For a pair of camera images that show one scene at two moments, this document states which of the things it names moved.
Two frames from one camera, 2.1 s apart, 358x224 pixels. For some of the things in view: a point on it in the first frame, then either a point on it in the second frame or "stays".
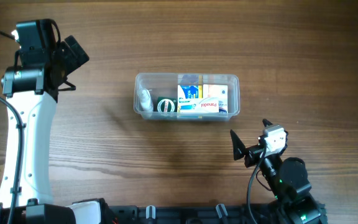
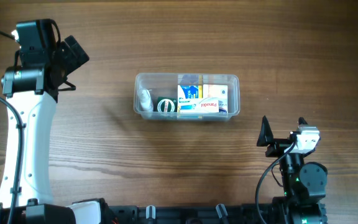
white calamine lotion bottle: x=145 y=99 stays
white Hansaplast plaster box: x=220 y=91 stays
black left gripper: x=74 y=55 stays
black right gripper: x=253 y=152 → x=266 y=137
